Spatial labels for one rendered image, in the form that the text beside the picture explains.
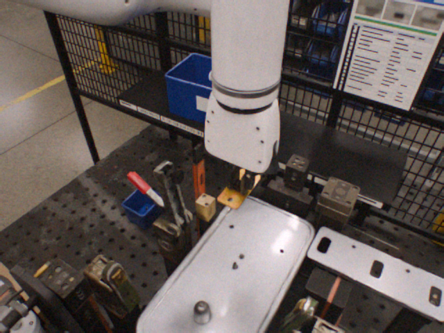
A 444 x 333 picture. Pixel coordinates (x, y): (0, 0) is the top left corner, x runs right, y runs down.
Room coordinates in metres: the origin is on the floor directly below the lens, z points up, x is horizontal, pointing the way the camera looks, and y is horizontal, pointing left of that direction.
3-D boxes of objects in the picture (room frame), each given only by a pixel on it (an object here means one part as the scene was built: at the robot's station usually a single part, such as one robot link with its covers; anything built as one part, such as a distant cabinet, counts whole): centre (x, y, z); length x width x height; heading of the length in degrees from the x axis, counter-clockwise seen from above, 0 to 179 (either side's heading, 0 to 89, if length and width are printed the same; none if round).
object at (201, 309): (0.29, 0.03, 1.02); 0.03 x 0.03 x 0.07
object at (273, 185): (0.61, -0.18, 0.85); 0.12 x 0.03 x 0.30; 58
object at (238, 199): (0.39, -0.03, 1.26); 0.08 x 0.04 x 0.01; 148
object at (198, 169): (0.56, 0.05, 0.95); 0.03 x 0.01 x 0.50; 148
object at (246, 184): (0.38, -0.05, 1.29); 0.03 x 0.03 x 0.07; 58
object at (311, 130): (0.87, -0.09, 1.02); 0.90 x 0.22 x 0.03; 58
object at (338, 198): (0.56, -0.29, 0.88); 0.08 x 0.08 x 0.36; 58
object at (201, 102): (0.92, -0.01, 1.10); 0.30 x 0.17 x 0.13; 62
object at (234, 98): (0.40, -0.03, 1.44); 0.09 x 0.08 x 0.03; 58
